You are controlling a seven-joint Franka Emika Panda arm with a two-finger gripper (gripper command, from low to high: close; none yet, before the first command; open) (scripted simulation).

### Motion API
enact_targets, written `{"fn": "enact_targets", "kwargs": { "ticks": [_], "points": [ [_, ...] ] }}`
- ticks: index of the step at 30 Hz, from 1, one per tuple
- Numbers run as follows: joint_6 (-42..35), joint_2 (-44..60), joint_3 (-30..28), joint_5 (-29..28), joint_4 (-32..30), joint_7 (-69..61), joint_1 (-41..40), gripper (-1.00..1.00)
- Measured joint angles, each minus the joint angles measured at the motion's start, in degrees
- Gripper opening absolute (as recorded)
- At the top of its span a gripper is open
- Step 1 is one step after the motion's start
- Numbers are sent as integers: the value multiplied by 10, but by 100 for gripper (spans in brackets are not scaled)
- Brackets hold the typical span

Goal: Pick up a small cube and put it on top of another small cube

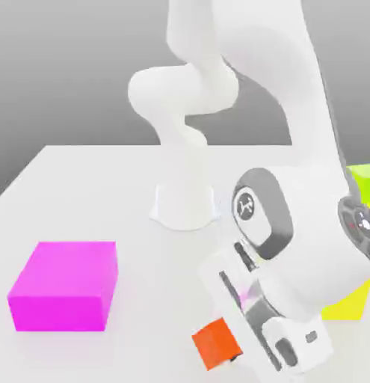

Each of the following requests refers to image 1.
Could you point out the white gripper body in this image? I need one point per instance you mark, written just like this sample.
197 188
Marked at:
216 281

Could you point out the small lime green cube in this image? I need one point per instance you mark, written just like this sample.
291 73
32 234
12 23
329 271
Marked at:
365 179

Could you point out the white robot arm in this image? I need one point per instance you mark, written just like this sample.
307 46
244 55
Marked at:
190 98

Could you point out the small orange cube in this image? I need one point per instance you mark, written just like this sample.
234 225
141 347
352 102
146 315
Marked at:
216 344

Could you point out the large yellow box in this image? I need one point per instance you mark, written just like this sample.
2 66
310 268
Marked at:
349 308

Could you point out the large magenta box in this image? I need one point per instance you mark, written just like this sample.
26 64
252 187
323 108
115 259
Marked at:
62 287

